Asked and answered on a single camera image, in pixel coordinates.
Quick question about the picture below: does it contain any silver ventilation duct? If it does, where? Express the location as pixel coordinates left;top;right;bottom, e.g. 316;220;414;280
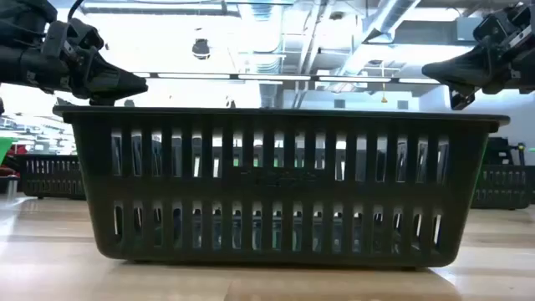
334;0;423;84

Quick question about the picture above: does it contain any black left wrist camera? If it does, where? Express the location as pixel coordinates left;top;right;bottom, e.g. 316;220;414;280
43;18;105;54

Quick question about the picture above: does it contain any dark ceiling dome camera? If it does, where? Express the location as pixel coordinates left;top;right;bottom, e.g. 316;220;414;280
191;38;211;61

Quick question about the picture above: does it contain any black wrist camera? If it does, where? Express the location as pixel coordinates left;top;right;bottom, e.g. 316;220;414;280
43;18;105;54
473;3;535;43

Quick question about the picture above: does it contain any black slotted plastic basket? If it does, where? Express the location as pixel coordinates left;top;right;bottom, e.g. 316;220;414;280
53;105;511;268
471;164;534;211
18;154;87;201

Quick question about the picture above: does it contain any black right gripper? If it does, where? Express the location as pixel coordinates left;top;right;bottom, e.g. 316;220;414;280
420;16;535;111

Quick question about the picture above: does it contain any black background machine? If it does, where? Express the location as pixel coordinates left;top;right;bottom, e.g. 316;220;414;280
484;136;527;166

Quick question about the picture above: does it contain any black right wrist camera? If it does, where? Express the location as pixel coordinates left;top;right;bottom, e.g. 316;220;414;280
473;3;535;43

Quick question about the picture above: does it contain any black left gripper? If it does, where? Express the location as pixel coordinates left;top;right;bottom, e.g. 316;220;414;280
39;39;150;107

